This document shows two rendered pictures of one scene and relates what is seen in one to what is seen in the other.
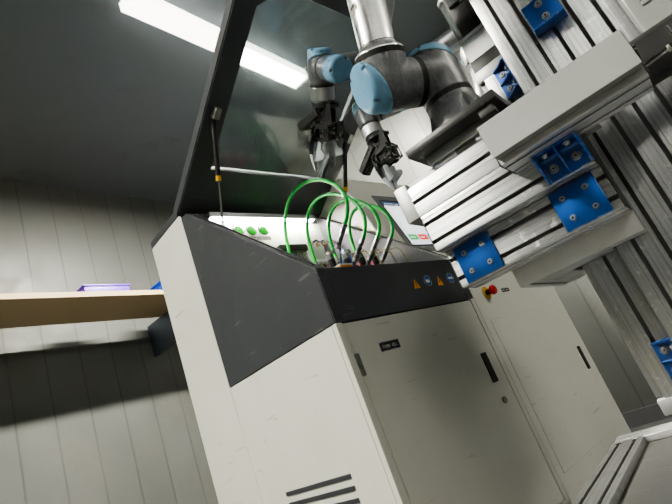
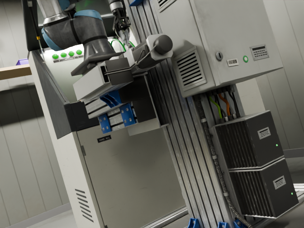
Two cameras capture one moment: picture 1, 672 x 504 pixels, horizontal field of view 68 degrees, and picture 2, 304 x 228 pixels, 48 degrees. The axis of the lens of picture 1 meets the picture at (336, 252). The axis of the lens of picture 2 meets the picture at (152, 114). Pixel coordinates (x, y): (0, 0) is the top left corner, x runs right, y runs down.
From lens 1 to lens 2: 1.17 m
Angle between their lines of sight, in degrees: 28
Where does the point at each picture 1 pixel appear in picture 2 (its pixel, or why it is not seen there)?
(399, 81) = (60, 40)
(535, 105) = (83, 84)
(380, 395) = (92, 163)
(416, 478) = (105, 198)
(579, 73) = (91, 78)
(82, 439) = (34, 132)
